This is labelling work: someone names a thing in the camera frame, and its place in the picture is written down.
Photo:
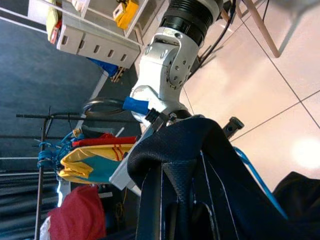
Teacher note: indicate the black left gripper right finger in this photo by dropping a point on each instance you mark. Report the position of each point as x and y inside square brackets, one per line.
[180, 182]

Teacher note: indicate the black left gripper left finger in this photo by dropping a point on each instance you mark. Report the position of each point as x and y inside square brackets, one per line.
[151, 205]

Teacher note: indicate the blue plastic hanger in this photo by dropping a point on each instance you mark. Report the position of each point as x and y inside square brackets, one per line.
[45, 155]
[246, 158]

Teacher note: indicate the dark navy printed t-shirt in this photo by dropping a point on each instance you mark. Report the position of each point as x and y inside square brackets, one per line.
[180, 140]

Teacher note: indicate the yellow and teal garment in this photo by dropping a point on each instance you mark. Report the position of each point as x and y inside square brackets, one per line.
[105, 167]

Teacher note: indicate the red cloth cover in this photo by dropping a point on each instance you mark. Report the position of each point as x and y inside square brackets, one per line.
[80, 215]

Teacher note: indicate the red hung garment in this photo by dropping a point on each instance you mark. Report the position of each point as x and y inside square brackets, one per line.
[100, 142]

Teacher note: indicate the white plastic chair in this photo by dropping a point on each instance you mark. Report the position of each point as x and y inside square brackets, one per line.
[262, 27]

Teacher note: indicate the blue fabric bag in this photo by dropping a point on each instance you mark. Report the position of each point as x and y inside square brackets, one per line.
[107, 67]

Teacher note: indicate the black metal clothes rack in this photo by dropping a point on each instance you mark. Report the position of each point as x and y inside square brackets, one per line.
[30, 116]

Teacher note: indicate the yellow black tool case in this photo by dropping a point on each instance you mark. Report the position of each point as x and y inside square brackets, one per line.
[127, 15]

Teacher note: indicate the white shelf unit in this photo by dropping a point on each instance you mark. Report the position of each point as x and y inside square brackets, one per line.
[100, 47]

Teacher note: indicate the yellow green bag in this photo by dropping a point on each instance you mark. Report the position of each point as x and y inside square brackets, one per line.
[53, 20]

